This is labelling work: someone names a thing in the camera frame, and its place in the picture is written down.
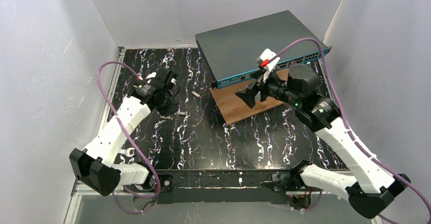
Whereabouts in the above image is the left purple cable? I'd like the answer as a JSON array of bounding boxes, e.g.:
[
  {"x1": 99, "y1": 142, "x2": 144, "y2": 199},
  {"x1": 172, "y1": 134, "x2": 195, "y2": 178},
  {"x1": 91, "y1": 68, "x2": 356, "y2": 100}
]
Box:
[{"x1": 97, "y1": 61, "x2": 162, "y2": 215}]

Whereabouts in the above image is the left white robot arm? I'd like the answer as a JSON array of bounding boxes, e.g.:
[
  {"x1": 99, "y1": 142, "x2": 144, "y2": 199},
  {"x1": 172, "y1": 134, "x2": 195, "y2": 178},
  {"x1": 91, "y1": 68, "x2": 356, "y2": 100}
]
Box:
[{"x1": 69, "y1": 69, "x2": 179, "y2": 196}]

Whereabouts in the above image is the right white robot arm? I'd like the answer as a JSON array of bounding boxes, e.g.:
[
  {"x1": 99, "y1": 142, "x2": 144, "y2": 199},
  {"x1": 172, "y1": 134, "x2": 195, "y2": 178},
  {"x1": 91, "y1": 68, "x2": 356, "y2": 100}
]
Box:
[{"x1": 235, "y1": 65, "x2": 411, "y2": 219}]

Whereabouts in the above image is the wooden base board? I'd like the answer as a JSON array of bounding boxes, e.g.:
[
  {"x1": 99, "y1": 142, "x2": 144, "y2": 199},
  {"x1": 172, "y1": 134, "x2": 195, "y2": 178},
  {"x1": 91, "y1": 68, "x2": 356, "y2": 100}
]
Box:
[{"x1": 209, "y1": 79, "x2": 283, "y2": 124}]

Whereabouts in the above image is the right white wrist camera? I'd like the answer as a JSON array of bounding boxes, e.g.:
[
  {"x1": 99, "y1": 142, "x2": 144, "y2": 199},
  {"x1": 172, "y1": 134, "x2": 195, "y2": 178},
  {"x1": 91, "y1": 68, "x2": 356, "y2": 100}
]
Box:
[{"x1": 257, "y1": 48, "x2": 280, "y2": 84}]

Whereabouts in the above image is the purple cable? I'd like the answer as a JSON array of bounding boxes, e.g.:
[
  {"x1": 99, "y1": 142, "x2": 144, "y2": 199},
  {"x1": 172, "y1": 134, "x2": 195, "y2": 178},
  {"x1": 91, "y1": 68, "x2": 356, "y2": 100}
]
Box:
[
  {"x1": 269, "y1": 37, "x2": 431, "y2": 224},
  {"x1": 97, "y1": 61, "x2": 162, "y2": 215}
]

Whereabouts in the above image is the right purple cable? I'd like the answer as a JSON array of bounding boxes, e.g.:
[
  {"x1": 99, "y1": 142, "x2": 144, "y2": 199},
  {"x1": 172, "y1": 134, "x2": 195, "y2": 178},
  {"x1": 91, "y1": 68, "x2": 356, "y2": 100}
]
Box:
[{"x1": 269, "y1": 37, "x2": 431, "y2": 224}]

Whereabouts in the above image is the grey teal network switch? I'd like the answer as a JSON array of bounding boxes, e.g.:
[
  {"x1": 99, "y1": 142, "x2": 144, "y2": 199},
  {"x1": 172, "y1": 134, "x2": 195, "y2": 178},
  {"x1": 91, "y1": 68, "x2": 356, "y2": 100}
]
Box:
[{"x1": 195, "y1": 11, "x2": 317, "y2": 89}]

